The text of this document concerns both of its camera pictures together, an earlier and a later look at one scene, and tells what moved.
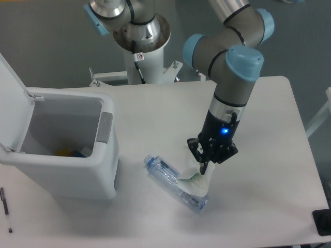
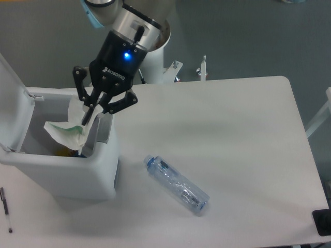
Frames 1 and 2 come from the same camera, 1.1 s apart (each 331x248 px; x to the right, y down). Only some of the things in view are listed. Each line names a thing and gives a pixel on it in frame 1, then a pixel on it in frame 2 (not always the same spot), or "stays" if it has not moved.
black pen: [3, 199] stays
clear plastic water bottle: [167, 176] stays
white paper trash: [193, 181] -> [71, 135]
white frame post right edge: [325, 114] stays
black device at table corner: [322, 219] stays
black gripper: [216, 137] -> [116, 61]
